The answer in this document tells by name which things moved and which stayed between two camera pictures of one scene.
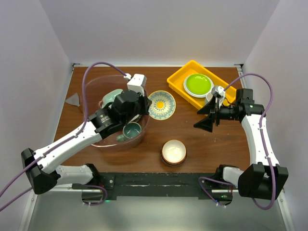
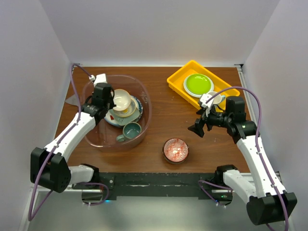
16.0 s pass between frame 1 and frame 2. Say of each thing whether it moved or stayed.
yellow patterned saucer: moved
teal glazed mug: stayed
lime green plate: stayed
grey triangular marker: stayed
